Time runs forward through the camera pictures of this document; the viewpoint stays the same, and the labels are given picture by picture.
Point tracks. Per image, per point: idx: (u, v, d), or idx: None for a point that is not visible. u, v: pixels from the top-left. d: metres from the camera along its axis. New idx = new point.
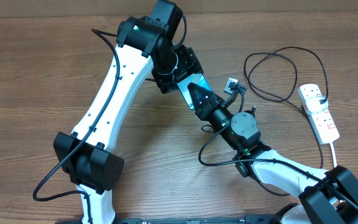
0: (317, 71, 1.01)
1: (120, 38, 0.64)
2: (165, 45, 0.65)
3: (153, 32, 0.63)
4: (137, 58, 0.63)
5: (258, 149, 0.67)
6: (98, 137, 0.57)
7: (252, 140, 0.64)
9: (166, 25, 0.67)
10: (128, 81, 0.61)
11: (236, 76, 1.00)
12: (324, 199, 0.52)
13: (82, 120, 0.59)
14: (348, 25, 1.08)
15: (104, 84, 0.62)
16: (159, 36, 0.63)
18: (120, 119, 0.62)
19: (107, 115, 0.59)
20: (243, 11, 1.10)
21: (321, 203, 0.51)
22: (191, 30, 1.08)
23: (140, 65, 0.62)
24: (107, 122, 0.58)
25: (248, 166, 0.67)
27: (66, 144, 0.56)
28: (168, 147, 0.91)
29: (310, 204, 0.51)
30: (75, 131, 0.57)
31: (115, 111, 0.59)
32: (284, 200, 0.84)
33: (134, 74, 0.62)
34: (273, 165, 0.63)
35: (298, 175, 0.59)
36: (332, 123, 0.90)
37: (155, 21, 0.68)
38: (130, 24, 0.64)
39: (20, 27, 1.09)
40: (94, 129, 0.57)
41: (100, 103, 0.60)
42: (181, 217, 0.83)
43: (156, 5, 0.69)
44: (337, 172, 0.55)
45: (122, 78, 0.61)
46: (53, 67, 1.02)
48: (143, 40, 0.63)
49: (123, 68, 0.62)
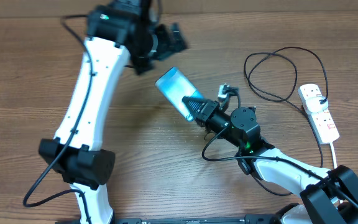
0: (317, 71, 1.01)
1: (91, 30, 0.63)
2: (138, 32, 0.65)
3: (123, 18, 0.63)
4: (110, 51, 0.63)
5: (262, 147, 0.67)
6: (81, 139, 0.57)
7: (251, 134, 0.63)
9: (137, 7, 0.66)
10: (105, 76, 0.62)
11: (236, 76, 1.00)
12: (325, 197, 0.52)
13: (63, 123, 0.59)
14: (348, 25, 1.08)
15: (79, 83, 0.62)
16: (130, 22, 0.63)
18: (103, 117, 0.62)
19: (87, 115, 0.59)
20: (243, 11, 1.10)
21: (322, 201, 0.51)
22: (191, 30, 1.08)
23: (113, 58, 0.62)
24: (88, 122, 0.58)
25: (250, 163, 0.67)
27: (50, 151, 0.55)
28: (168, 146, 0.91)
29: (311, 202, 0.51)
30: (58, 136, 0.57)
31: (95, 110, 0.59)
32: (284, 200, 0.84)
33: (109, 68, 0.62)
34: (276, 163, 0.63)
35: (300, 173, 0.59)
36: (332, 123, 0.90)
37: (126, 5, 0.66)
38: (97, 14, 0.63)
39: (20, 27, 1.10)
40: (75, 132, 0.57)
41: (78, 104, 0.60)
42: (180, 217, 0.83)
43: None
44: (339, 171, 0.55)
45: (96, 74, 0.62)
46: (54, 67, 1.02)
48: (113, 28, 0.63)
49: (97, 63, 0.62)
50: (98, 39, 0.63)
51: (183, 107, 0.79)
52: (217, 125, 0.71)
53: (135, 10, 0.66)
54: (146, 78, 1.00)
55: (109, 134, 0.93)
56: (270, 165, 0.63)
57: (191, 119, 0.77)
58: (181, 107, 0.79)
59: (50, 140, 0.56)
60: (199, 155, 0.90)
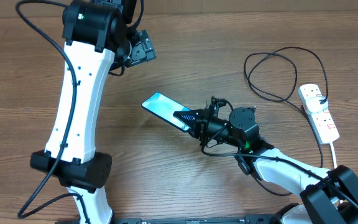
0: (317, 71, 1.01)
1: (66, 31, 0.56)
2: (119, 28, 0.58)
3: (102, 14, 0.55)
4: (91, 56, 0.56)
5: (263, 147, 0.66)
6: (73, 152, 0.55)
7: (250, 134, 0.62)
9: (120, 5, 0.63)
10: (89, 84, 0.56)
11: (236, 76, 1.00)
12: (325, 197, 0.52)
13: (51, 136, 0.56)
14: (348, 25, 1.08)
15: (63, 93, 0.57)
16: (111, 17, 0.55)
18: (92, 126, 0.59)
19: (75, 127, 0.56)
20: (243, 11, 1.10)
21: (322, 202, 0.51)
22: (191, 30, 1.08)
23: (96, 65, 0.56)
24: (77, 135, 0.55)
25: (250, 163, 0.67)
27: (42, 165, 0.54)
28: (168, 147, 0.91)
29: (311, 202, 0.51)
30: (48, 150, 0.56)
31: (82, 121, 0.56)
32: (284, 200, 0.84)
33: (92, 75, 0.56)
34: (276, 163, 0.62)
35: (300, 173, 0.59)
36: (332, 123, 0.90)
37: (107, 4, 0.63)
38: (74, 10, 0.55)
39: (20, 27, 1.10)
40: (65, 145, 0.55)
41: (64, 116, 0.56)
42: (181, 217, 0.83)
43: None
44: (339, 172, 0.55)
45: (79, 83, 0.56)
46: (54, 67, 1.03)
48: (93, 27, 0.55)
49: (79, 70, 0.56)
50: (77, 43, 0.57)
51: (176, 120, 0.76)
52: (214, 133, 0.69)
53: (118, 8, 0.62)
54: (146, 78, 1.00)
55: (109, 135, 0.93)
56: (270, 165, 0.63)
57: (188, 129, 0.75)
58: (174, 121, 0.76)
59: (40, 155, 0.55)
60: (199, 155, 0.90)
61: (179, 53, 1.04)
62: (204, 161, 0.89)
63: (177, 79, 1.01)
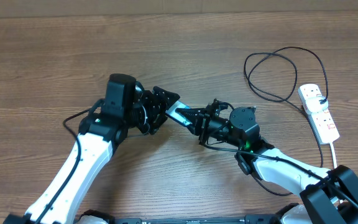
0: (317, 71, 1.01)
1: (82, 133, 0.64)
2: (123, 134, 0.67)
3: (110, 128, 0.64)
4: (97, 143, 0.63)
5: (262, 147, 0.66)
6: (54, 216, 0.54)
7: (250, 133, 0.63)
9: (120, 106, 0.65)
10: (89, 164, 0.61)
11: (236, 76, 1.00)
12: (325, 196, 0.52)
13: (38, 201, 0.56)
14: (348, 25, 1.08)
15: (63, 168, 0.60)
16: (115, 130, 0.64)
18: (86, 186, 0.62)
19: (66, 193, 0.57)
20: (243, 11, 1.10)
21: (321, 202, 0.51)
22: (191, 30, 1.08)
23: (93, 160, 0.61)
24: (65, 201, 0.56)
25: (250, 163, 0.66)
27: None
28: (167, 147, 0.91)
29: (311, 201, 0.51)
30: (29, 212, 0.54)
31: (75, 189, 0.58)
32: (284, 200, 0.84)
33: (95, 157, 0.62)
34: (276, 163, 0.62)
35: (300, 173, 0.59)
36: (332, 123, 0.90)
37: (111, 106, 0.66)
38: (91, 119, 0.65)
39: (20, 27, 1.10)
40: (50, 208, 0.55)
41: (61, 180, 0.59)
42: (181, 217, 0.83)
43: (107, 87, 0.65)
44: (339, 172, 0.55)
45: (82, 159, 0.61)
46: (54, 67, 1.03)
48: (99, 133, 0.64)
49: (85, 151, 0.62)
50: (89, 134, 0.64)
51: (178, 115, 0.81)
52: (215, 129, 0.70)
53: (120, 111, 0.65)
54: (146, 78, 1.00)
55: None
56: (270, 165, 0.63)
57: (188, 124, 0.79)
58: (176, 116, 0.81)
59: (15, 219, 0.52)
60: (199, 155, 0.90)
61: (179, 53, 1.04)
62: (204, 161, 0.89)
63: (177, 79, 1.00)
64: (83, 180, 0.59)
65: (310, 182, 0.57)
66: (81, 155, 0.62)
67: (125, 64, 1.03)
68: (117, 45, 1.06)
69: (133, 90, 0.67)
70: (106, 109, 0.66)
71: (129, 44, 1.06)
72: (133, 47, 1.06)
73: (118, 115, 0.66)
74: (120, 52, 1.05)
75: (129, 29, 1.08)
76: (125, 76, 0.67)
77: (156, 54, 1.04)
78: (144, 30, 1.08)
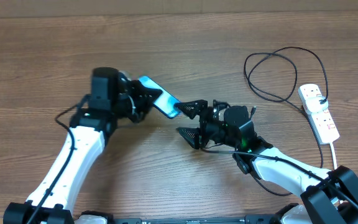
0: (317, 71, 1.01)
1: (73, 127, 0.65)
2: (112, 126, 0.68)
3: (100, 120, 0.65)
4: (89, 132, 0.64)
5: (261, 145, 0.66)
6: (55, 199, 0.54)
7: (245, 129, 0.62)
9: (107, 99, 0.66)
10: (83, 152, 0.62)
11: (236, 76, 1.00)
12: (327, 198, 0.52)
13: (37, 189, 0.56)
14: (348, 25, 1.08)
15: (58, 158, 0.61)
16: (105, 123, 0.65)
18: (82, 173, 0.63)
19: (63, 179, 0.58)
20: (243, 11, 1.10)
21: (322, 203, 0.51)
22: (191, 30, 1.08)
23: (86, 148, 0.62)
24: (64, 186, 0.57)
25: (249, 163, 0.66)
27: (18, 213, 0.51)
28: (167, 147, 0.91)
29: (312, 203, 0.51)
30: (29, 200, 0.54)
31: (72, 175, 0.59)
32: (284, 200, 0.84)
33: (89, 145, 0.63)
34: (275, 163, 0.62)
35: (301, 174, 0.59)
36: (332, 123, 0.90)
37: (97, 99, 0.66)
38: (80, 114, 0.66)
39: (21, 27, 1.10)
40: (50, 193, 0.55)
41: (56, 168, 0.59)
42: (180, 217, 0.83)
43: (92, 82, 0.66)
44: (339, 172, 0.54)
45: (76, 149, 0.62)
46: (54, 67, 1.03)
48: (90, 125, 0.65)
49: (78, 140, 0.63)
50: (81, 126, 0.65)
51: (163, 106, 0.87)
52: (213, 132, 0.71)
53: (107, 104, 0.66)
54: None
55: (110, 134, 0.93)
56: (269, 165, 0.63)
57: (172, 116, 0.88)
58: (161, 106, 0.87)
59: (16, 208, 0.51)
60: (199, 155, 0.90)
61: (179, 53, 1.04)
62: (204, 161, 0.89)
63: (177, 79, 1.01)
64: (79, 167, 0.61)
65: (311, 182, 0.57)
66: (75, 145, 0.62)
67: (125, 64, 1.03)
68: (117, 45, 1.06)
69: (117, 84, 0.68)
70: (92, 104, 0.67)
71: (129, 44, 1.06)
72: (133, 47, 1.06)
73: (105, 107, 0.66)
74: (120, 52, 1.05)
75: (129, 29, 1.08)
76: (107, 70, 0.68)
77: (156, 54, 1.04)
78: (144, 31, 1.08)
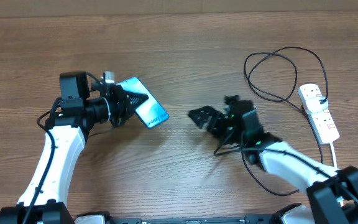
0: (317, 71, 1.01)
1: (49, 128, 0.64)
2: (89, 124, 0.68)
3: (74, 117, 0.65)
4: (66, 129, 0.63)
5: (270, 139, 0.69)
6: (46, 196, 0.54)
7: (250, 118, 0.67)
9: (78, 98, 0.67)
10: (65, 149, 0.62)
11: (236, 76, 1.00)
12: (332, 196, 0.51)
13: (25, 191, 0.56)
14: (348, 25, 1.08)
15: (40, 159, 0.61)
16: (80, 119, 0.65)
18: (68, 170, 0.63)
19: (50, 177, 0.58)
20: (243, 11, 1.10)
21: (327, 199, 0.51)
22: (191, 30, 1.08)
23: (68, 144, 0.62)
24: (53, 183, 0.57)
25: (258, 155, 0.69)
27: (12, 215, 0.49)
28: (167, 147, 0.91)
29: (316, 198, 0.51)
30: (20, 201, 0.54)
31: (59, 171, 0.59)
32: (284, 200, 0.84)
33: (69, 142, 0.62)
34: (284, 156, 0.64)
35: (308, 170, 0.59)
36: (332, 123, 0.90)
37: (69, 99, 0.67)
38: (54, 116, 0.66)
39: (20, 27, 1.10)
40: (40, 191, 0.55)
41: (41, 168, 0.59)
42: (180, 217, 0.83)
43: (59, 84, 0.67)
44: (348, 171, 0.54)
45: (57, 147, 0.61)
46: (54, 67, 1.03)
48: (66, 123, 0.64)
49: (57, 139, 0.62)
50: (58, 126, 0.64)
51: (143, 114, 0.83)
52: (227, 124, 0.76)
53: (79, 102, 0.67)
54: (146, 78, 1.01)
55: (109, 134, 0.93)
56: (276, 158, 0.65)
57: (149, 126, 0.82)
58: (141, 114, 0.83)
59: (9, 212, 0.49)
60: (200, 155, 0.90)
61: (179, 53, 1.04)
62: (204, 161, 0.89)
63: (177, 79, 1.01)
64: (63, 163, 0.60)
65: (317, 178, 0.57)
66: (55, 143, 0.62)
67: (125, 64, 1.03)
68: (117, 45, 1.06)
69: (84, 83, 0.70)
70: (64, 105, 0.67)
71: (129, 44, 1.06)
72: (133, 47, 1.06)
73: (78, 106, 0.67)
74: (120, 52, 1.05)
75: (128, 29, 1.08)
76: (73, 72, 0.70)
77: (156, 54, 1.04)
78: (144, 30, 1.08)
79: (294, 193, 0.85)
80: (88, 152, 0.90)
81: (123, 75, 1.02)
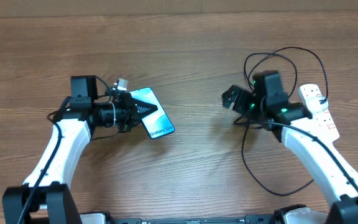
0: (317, 71, 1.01)
1: (56, 122, 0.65)
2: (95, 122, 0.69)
3: (82, 112, 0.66)
4: (73, 122, 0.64)
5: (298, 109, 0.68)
6: (51, 178, 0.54)
7: (271, 81, 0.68)
9: (87, 96, 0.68)
10: (71, 137, 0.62)
11: (237, 76, 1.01)
12: None
13: (32, 174, 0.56)
14: (348, 25, 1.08)
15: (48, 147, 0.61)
16: (87, 115, 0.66)
18: (74, 157, 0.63)
19: (56, 161, 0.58)
20: (243, 11, 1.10)
21: (352, 218, 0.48)
22: (191, 30, 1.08)
23: (74, 133, 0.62)
24: (58, 167, 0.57)
25: (278, 119, 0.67)
27: (15, 195, 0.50)
28: (167, 147, 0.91)
29: (342, 216, 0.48)
30: (27, 182, 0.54)
31: (64, 157, 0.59)
32: (284, 200, 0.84)
33: (75, 131, 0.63)
34: (315, 149, 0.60)
35: (338, 175, 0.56)
36: (332, 124, 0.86)
37: (78, 98, 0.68)
38: (61, 112, 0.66)
39: (20, 27, 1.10)
40: (45, 173, 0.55)
41: (48, 154, 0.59)
42: (180, 217, 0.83)
43: (71, 84, 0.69)
44: None
45: (64, 135, 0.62)
46: (54, 67, 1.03)
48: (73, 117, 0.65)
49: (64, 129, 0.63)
50: (65, 120, 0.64)
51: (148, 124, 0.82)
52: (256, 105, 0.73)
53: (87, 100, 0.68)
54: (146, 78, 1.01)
55: (109, 134, 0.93)
56: (304, 145, 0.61)
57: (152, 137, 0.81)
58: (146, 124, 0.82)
59: (15, 191, 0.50)
60: (201, 155, 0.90)
61: (180, 53, 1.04)
62: (204, 161, 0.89)
63: (177, 79, 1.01)
64: (69, 150, 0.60)
65: (347, 191, 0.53)
66: (62, 132, 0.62)
67: (125, 65, 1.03)
68: (117, 45, 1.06)
69: (94, 86, 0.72)
70: (73, 102, 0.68)
71: (129, 44, 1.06)
72: (133, 48, 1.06)
73: (86, 104, 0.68)
74: (120, 52, 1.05)
75: (129, 29, 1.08)
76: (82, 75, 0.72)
77: (156, 54, 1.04)
78: (144, 30, 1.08)
79: (294, 193, 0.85)
80: (88, 152, 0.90)
81: (123, 75, 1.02)
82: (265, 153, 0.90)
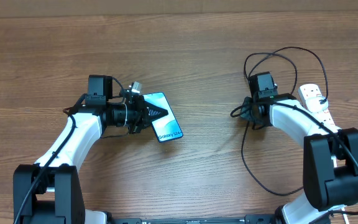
0: (317, 71, 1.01)
1: (72, 114, 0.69)
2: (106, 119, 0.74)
3: (96, 109, 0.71)
4: (89, 116, 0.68)
5: (285, 96, 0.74)
6: (61, 162, 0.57)
7: (261, 78, 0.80)
9: (102, 96, 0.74)
10: (84, 129, 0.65)
11: (237, 76, 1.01)
12: (327, 148, 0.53)
13: (44, 155, 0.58)
14: (348, 25, 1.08)
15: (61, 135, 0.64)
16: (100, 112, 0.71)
18: (83, 150, 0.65)
19: (67, 147, 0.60)
20: (243, 11, 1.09)
21: (322, 149, 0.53)
22: (191, 30, 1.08)
23: (86, 126, 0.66)
24: (68, 153, 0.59)
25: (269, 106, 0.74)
27: (27, 172, 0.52)
28: (167, 147, 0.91)
29: (312, 145, 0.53)
30: (38, 162, 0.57)
31: (75, 145, 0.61)
32: (283, 200, 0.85)
33: (88, 125, 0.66)
34: (293, 111, 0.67)
35: (312, 124, 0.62)
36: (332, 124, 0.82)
37: (94, 96, 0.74)
38: (76, 106, 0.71)
39: (20, 27, 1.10)
40: (56, 156, 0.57)
41: (60, 140, 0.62)
42: (181, 217, 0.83)
43: (89, 82, 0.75)
44: (350, 131, 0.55)
45: (78, 126, 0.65)
46: (54, 68, 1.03)
48: (87, 113, 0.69)
49: (79, 121, 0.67)
50: (79, 113, 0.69)
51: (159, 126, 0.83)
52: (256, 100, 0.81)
53: (102, 99, 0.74)
54: (146, 79, 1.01)
55: (109, 134, 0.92)
56: (284, 111, 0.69)
57: (161, 139, 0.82)
58: (156, 126, 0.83)
59: (26, 169, 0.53)
60: (201, 155, 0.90)
61: (179, 53, 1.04)
62: (204, 160, 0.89)
63: (177, 79, 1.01)
64: (80, 140, 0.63)
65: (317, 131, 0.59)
66: (76, 124, 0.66)
67: (125, 65, 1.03)
68: (117, 45, 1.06)
69: (110, 86, 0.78)
70: (89, 100, 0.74)
71: (129, 45, 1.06)
72: (133, 48, 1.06)
73: (100, 102, 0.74)
74: (120, 52, 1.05)
75: (128, 29, 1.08)
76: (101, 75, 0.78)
77: (156, 54, 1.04)
78: (144, 31, 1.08)
79: (294, 193, 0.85)
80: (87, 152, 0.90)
81: (123, 75, 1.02)
82: (266, 153, 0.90)
